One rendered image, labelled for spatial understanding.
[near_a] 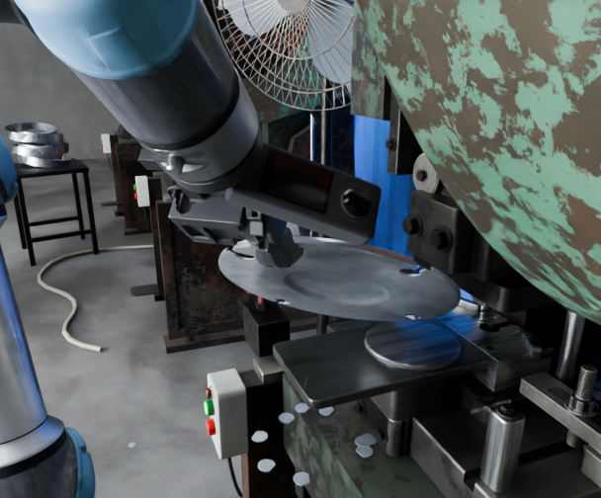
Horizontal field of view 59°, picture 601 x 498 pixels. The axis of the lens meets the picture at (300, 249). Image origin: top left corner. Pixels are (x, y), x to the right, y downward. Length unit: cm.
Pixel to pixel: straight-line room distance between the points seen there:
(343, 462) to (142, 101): 56
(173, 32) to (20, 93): 690
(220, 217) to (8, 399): 40
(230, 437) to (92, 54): 77
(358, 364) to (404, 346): 7
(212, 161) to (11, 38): 685
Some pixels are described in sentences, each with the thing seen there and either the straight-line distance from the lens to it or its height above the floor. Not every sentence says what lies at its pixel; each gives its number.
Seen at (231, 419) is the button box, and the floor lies 57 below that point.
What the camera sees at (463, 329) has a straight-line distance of 78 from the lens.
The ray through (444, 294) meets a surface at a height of 89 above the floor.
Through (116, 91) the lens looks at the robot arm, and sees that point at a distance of 29.
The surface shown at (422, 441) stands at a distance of 72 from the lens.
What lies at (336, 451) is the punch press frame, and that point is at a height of 65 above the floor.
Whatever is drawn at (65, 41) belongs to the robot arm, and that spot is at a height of 114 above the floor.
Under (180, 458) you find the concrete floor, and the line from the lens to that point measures 177.
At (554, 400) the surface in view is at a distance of 72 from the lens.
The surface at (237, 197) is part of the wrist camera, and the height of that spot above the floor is 104.
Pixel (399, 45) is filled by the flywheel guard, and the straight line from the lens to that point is 25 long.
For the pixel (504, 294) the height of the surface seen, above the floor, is 88.
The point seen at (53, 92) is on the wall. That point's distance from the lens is 714.
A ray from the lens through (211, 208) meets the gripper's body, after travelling 42.
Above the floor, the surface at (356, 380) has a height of 78.
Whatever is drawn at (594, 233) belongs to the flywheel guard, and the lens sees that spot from 23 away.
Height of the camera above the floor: 113
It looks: 19 degrees down
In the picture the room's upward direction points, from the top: straight up
